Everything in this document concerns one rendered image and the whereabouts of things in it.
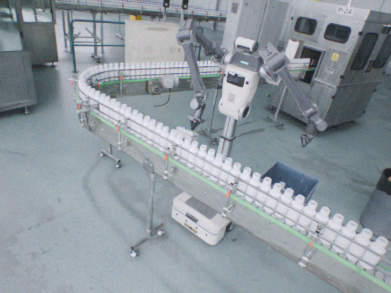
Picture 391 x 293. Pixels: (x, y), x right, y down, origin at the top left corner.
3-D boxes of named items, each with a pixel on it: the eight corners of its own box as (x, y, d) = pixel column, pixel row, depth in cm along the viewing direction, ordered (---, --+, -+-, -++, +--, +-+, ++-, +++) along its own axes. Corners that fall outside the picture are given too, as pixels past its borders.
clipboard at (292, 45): (284, 56, 499) (289, 38, 482) (294, 60, 483) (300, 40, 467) (282, 56, 496) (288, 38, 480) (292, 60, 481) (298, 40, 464)
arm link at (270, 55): (270, 36, 133) (253, 50, 136) (287, 57, 132) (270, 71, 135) (274, 57, 176) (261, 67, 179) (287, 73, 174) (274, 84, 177)
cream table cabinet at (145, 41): (168, 75, 649) (173, 22, 589) (181, 85, 608) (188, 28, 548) (123, 78, 590) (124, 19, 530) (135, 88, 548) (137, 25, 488)
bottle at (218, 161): (219, 182, 159) (224, 158, 151) (209, 180, 160) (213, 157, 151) (219, 176, 164) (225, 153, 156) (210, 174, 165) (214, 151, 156)
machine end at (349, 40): (308, 100, 645) (344, 6, 543) (361, 124, 558) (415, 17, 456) (262, 107, 558) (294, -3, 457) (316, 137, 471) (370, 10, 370)
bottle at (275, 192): (267, 214, 142) (276, 189, 133) (261, 206, 147) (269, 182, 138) (276, 212, 144) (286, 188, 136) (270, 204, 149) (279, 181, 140)
